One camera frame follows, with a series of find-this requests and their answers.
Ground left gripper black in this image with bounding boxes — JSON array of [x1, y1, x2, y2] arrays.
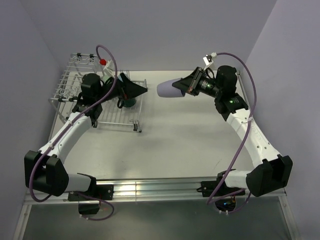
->
[[95, 73, 147, 104]]

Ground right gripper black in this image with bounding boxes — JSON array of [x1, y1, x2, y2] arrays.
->
[[172, 67, 222, 99]]

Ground dark green mug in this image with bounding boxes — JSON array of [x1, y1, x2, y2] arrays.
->
[[117, 98, 137, 109]]

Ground purple cup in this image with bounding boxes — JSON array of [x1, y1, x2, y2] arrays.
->
[[156, 78, 186, 98]]

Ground light green cup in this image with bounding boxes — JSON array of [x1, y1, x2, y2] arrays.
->
[[102, 75, 114, 85]]

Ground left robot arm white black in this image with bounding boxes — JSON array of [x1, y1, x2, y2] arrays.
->
[[24, 72, 148, 203]]

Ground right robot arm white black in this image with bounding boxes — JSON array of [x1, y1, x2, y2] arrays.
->
[[172, 65, 293, 198]]

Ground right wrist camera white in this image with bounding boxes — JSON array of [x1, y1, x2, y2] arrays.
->
[[203, 52, 217, 70]]

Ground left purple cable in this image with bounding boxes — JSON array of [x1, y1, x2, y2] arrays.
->
[[27, 44, 118, 222]]

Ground purple cable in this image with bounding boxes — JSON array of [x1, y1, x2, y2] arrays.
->
[[206, 51, 257, 216], [27, 44, 118, 222]]

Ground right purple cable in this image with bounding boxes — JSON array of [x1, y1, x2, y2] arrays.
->
[[206, 51, 257, 216]]

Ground silver wire dish rack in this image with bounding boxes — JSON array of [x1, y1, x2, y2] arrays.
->
[[48, 53, 144, 133]]

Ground aluminium rail frame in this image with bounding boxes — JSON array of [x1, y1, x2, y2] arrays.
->
[[12, 71, 301, 240]]

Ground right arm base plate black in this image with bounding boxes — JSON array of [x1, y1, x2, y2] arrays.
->
[[196, 180, 245, 197]]

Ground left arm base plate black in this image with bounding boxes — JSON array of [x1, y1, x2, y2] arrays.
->
[[67, 184, 114, 202]]

